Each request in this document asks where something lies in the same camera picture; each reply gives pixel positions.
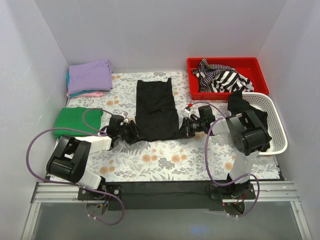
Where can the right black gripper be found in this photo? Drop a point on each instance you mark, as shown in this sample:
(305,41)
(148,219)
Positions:
(188,127)

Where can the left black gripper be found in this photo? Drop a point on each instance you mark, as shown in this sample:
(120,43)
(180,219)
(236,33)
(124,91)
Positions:
(131,132)

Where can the black t shirt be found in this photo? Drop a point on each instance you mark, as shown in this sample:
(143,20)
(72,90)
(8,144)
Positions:
(156,115)

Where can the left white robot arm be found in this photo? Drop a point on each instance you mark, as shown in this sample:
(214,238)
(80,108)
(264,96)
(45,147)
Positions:
(69,158)

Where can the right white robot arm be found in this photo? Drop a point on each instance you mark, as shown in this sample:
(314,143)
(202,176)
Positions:
(238,180)

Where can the floral table cloth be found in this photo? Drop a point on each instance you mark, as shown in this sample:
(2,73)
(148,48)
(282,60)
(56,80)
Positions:
(171,160)

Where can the folded pink t shirt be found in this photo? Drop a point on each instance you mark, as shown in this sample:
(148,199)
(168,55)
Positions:
(94,94)

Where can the black garment in basket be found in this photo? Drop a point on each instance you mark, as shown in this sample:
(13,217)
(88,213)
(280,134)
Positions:
(240,105)

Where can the black white striped shirt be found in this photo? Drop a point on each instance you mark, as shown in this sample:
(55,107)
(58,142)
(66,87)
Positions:
(218,78)

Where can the folded green t shirt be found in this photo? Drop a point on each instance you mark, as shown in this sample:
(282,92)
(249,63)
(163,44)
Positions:
(71,118)

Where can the folded lilac t shirt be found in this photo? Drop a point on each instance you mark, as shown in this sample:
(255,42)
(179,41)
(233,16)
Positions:
(92,76)

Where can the folded teal t shirt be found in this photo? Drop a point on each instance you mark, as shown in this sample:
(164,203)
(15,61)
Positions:
(68,80)

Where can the white perforated laundry basket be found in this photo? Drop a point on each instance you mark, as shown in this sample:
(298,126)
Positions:
(262,102)

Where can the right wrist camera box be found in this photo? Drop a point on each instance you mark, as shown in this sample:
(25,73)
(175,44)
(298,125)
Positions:
(189,112)

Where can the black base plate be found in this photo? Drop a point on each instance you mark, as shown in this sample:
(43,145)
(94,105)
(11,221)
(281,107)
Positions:
(169,195)

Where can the aluminium frame rail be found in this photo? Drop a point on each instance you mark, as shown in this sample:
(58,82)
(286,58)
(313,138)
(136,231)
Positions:
(270,191)

